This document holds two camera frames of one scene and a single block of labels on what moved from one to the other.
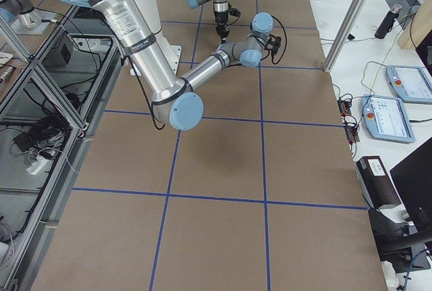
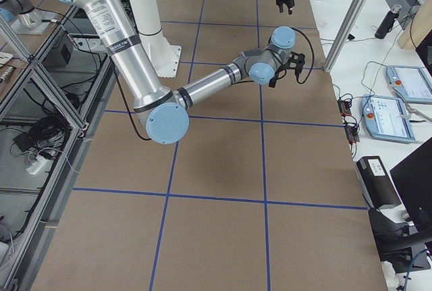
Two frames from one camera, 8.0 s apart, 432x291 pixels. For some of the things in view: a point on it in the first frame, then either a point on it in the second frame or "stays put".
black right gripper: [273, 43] → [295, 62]
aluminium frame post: [345, 33] stays put
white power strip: [34, 168] stays put
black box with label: [378, 188] stays put
